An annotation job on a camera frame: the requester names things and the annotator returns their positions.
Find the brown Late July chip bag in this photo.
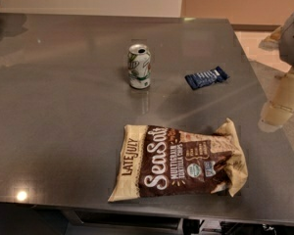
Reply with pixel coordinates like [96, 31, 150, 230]
[109, 119, 248, 202]

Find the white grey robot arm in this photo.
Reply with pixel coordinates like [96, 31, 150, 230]
[259, 12, 294, 132]

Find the blue rxbar blueberry wrapper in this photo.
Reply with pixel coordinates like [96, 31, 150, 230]
[185, 67, 229, 90]

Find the white green soda can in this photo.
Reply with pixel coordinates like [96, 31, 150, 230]
[128, 44, 151, 89]

